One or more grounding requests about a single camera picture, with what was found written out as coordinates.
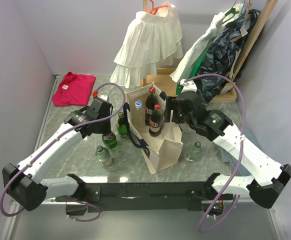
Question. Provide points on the white ruffled dress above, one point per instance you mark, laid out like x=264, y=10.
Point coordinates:
x=151, y=41

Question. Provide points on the green clothes hanger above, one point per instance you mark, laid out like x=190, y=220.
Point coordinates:
x=230, y=15

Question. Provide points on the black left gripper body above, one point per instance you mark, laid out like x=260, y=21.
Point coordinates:
x=103, y=127

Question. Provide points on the small cola bottle red cap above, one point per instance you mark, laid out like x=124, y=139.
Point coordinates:
x=156, y=121

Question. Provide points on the green glass bottle labelled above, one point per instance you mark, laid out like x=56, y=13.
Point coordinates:
x=109, y=139

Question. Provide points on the folded light blue cloth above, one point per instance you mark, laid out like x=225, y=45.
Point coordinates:
x=229, y=159

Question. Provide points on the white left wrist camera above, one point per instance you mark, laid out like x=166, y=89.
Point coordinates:
x=102, y=96

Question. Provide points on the dark blue patterned garment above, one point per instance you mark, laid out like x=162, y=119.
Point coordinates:
x=223, y=53

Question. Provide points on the clear plastic bottle blue cap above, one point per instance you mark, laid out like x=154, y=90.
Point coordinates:
x=140, y=111

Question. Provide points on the orange clothes hanger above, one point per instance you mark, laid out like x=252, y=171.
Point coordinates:
x=154, y=9

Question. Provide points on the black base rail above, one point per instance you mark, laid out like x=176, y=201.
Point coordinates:
x=132, y=196

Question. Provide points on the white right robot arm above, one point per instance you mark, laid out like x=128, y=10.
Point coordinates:
x=267, y=177

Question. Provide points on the white shirt on hanger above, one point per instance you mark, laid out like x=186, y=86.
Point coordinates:
x=187, y=63

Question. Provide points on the large cola bottle red cap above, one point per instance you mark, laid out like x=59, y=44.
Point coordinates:
x=150, y=103

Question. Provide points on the beige canvas tote bag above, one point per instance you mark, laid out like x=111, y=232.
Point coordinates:
x=160, y=142

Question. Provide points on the green glass bottle gold cap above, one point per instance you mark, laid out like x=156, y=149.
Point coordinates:
x=121, y=126

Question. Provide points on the clear glass bottle green cap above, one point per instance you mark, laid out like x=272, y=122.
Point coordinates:
x=103, y=156
x=193, y=152

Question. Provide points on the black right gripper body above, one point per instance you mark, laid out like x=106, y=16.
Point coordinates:
x=177, y=116

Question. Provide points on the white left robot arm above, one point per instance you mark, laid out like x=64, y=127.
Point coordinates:
x=30, y=188

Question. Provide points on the folded pink shirt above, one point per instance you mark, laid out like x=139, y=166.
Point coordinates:
x=74, y=89

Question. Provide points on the green garment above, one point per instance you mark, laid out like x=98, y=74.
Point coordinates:
x=192, y=74

